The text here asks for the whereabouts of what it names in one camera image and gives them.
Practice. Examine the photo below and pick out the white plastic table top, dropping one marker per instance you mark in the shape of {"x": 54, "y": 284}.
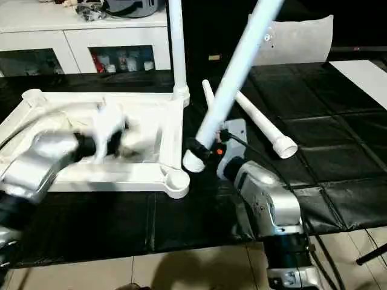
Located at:
{"x": 145, "y": 181}

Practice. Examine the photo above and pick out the white plastic table leg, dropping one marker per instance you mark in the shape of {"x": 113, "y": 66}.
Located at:
{"x": 178, "y": 45}
{"x": 236, "y": 75}
{"x": 266, "y": 124}
{"x": 208, "y": 92}

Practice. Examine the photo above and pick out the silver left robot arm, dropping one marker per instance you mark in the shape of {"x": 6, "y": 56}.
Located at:
{"x": 39, "y": 163}

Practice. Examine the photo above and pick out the small white jar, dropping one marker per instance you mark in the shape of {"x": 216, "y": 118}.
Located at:
{"x": 148, "y": 66}

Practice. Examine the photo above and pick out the red packet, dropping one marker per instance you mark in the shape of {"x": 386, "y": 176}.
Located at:
{"x": 96, "y": 63}

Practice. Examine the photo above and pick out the small tan label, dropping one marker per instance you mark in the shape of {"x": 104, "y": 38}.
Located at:
{"x": 214, "y": 57}

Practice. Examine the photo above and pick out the black work mat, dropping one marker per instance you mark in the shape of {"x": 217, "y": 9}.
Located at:
{"x": 317, "y": 136}

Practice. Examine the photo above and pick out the white sideboard cabinet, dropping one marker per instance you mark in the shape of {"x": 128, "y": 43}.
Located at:
{"x": 75, "y": 36}

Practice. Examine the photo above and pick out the black sofa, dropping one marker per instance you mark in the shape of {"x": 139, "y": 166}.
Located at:
{"x": 211, "y": 30}

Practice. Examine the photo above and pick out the black tangled clutter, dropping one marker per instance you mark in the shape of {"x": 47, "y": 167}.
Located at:
{"x": 90, "y": 12}

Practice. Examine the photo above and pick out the grey cushion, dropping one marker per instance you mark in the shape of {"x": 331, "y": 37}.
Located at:
{"x": 302, "y": 42}

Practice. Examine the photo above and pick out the white flat board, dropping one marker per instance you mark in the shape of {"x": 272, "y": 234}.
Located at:
{"x": 362, "y": 81}

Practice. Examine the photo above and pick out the black floor stand foot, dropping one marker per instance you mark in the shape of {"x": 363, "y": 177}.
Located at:
{"x": 373, "y": 256}

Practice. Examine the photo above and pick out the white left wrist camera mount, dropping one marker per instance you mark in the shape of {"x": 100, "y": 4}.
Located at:
{"x": 106, "y": 127}

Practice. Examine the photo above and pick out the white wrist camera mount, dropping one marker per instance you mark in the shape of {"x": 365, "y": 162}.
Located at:
{"x": 106, "y": 127}
{"x": 237, "y": 130}

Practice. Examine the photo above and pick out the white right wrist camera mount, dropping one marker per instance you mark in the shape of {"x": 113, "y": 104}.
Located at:
{"x": 237, "y": 130}

